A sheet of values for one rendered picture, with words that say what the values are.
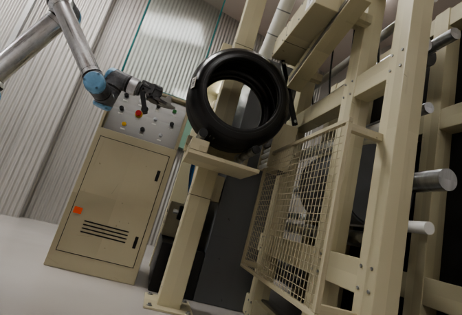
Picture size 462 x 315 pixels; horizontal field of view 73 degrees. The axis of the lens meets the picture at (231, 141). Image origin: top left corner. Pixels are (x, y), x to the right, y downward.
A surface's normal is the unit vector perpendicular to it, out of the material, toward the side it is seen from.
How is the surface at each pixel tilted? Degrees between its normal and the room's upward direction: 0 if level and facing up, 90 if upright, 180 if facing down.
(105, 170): 90
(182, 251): 90
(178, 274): 90
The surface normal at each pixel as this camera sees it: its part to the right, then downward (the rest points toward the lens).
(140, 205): 0.23, -0.19
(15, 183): 0.46, -0.11
